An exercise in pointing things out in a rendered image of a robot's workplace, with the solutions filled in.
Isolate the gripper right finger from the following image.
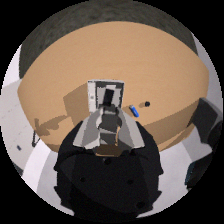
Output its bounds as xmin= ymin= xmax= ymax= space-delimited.
xmin=116 ymin=106 xmax=164 ymax=176

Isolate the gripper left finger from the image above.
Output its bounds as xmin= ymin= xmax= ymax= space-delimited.
xmin=53 ymin=106 xmax=105 ymax=171

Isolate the blue battery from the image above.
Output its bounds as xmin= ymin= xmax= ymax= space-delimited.
xmin=130 ymin=105 xmax=139 ymax=118

